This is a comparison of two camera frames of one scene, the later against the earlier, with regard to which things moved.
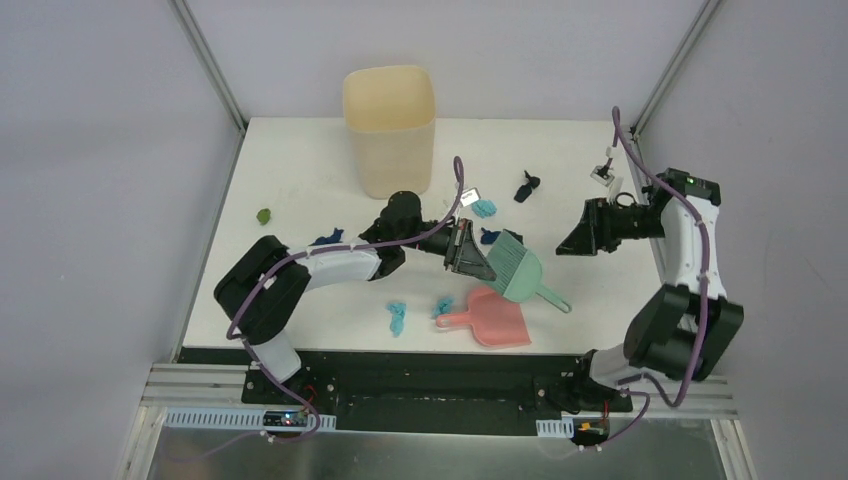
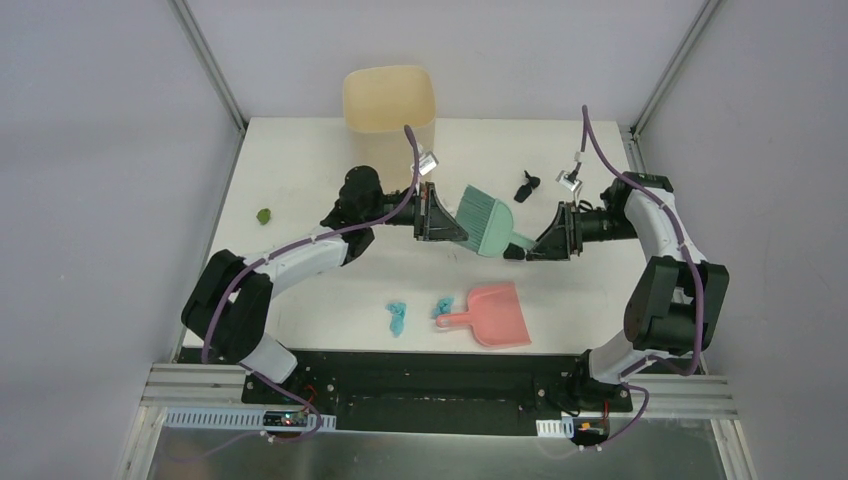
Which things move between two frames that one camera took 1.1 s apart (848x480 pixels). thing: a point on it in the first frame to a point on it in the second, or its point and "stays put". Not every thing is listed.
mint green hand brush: (518, 272) to (488, 223)
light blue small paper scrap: (444, 307) stays put
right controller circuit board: (589, 431) stays put
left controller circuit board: (285, 418) stays put
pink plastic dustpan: (494, 320) stays put
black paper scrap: (516, 236) to (513, 251)
